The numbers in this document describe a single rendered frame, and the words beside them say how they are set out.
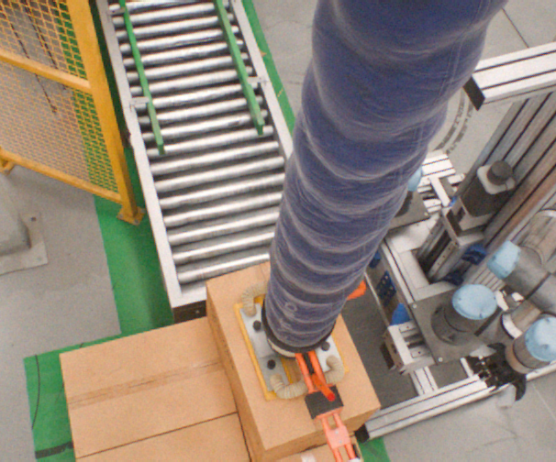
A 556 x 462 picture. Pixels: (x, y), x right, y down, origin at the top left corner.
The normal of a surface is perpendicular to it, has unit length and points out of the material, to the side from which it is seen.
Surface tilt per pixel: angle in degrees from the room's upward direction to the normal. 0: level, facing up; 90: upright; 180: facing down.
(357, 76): 77
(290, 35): 0
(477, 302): 8
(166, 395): 0
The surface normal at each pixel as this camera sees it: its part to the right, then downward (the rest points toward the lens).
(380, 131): -0.12, 0.95
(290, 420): 0.08, -0.44
